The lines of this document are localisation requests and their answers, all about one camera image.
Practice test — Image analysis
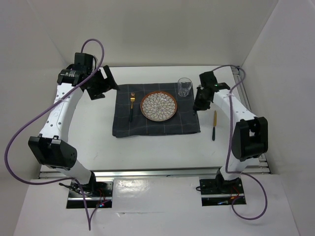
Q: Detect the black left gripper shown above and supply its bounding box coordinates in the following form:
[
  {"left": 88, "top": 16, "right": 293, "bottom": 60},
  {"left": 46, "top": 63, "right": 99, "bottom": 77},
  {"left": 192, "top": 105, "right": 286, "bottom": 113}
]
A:
[{"left": 85, "top": 65, "right": 119, "bottom": 100}]

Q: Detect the clear plastic cup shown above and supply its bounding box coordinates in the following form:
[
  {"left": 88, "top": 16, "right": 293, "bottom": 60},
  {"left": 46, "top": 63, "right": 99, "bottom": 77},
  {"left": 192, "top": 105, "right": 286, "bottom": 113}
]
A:
[{"left": 178, "top": 78, "right": 192, "bottom": 97}]

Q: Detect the dark checked cloth napkin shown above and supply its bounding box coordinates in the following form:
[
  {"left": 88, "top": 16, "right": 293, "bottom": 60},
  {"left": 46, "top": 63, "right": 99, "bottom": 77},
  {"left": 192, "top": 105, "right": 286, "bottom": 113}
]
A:
[{"left": 112, "top": 83, "right": 200, "bottom": 138}]

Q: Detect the gold fork green handle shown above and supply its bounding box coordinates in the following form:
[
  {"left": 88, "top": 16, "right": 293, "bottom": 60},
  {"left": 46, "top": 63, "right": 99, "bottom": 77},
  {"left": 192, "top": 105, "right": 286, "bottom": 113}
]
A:
[{"left": 129, "top": 92, "right": 135, "bottom": 122}]

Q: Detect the floral plate orange rim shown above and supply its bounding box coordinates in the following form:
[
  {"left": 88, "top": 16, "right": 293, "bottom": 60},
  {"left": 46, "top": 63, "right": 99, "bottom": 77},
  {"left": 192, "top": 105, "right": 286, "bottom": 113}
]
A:
[{"left": 140, "top": 91, "right": 178, "bottom": 122}]

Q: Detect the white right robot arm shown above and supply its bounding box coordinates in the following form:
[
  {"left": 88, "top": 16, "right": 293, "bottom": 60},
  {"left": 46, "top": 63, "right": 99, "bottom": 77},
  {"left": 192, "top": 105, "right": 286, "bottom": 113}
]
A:
[{"left": 193, "top": 83, "right": 268, "bottom": 194}]

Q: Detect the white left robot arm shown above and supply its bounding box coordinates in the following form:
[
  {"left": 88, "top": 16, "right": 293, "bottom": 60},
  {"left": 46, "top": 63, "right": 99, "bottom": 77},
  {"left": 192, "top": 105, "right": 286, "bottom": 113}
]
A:
[{"left": 28, "top": 65, "right": 119, "bottom": 196}]

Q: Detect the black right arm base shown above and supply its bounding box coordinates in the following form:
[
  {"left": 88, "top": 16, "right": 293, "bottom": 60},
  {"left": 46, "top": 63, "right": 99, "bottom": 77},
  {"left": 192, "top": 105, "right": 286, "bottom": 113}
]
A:
[{"left": 195, "top": 178, "right": 247, "bottom": 207}]

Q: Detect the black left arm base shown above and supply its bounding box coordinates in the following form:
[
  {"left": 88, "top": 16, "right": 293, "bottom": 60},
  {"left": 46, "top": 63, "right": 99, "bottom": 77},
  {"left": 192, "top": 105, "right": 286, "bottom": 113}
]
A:
[{"left": 59, "top": 180, "right": 114, "bottom": 209}]

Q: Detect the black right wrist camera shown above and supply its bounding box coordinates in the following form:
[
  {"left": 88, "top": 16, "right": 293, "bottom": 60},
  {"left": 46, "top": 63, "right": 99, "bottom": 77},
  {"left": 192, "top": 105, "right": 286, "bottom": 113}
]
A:
[{"left": 199, "top": 71, "right": 218, "bottom": 88}]

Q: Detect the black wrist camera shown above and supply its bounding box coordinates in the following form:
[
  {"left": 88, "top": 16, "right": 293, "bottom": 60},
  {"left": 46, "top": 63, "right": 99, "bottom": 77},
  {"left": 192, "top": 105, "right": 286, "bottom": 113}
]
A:
[
  {"left": 199, "top": 71, "right": 218, "bottom": 88},
  {"left": 73, "top": 53, "right": 96, "bottom": 70}
]

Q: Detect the gold knife green handle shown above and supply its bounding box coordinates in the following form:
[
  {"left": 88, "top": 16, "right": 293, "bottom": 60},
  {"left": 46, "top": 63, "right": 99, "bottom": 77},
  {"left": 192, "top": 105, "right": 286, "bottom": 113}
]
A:
[{"left": 212, "top": 111, "right": 217, "bottom": 141}]

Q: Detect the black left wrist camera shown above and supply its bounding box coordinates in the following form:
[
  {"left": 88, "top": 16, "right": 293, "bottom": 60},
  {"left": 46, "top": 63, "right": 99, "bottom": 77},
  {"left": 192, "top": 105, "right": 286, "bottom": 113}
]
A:
[{"left": 73, "top": 53, "right": 96, "bottom": 70}]

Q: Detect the aluminium right side rail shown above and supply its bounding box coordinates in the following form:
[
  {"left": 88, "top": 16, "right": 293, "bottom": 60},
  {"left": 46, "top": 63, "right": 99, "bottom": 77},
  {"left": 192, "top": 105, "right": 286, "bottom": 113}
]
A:
[{"left": 231, "top": 66, "right": 268, "bottom": 168}]

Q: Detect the aluminium front table rail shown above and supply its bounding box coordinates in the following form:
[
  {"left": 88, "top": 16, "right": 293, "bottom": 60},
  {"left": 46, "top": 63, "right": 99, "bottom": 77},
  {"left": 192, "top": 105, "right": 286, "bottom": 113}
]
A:
[{"left": 39, "top": 166, "right": 270, "bottom": 179}]

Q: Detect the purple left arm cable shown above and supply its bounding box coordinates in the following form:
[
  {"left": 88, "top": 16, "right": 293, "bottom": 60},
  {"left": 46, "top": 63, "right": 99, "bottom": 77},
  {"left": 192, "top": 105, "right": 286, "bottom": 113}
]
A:
[{"left": 3, "top": 38, "right": 109, "bottom": 231}]

